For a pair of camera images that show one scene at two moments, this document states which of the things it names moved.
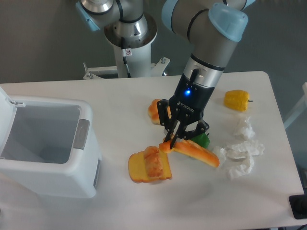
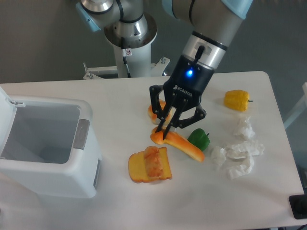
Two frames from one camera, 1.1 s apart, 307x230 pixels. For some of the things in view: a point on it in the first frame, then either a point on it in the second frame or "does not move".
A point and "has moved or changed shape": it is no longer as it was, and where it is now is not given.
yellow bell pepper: (237, 100) does not move
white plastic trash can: (48, 146) does not move
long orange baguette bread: (192, 149) has moved or changed shape
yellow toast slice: (137, 167) does not move
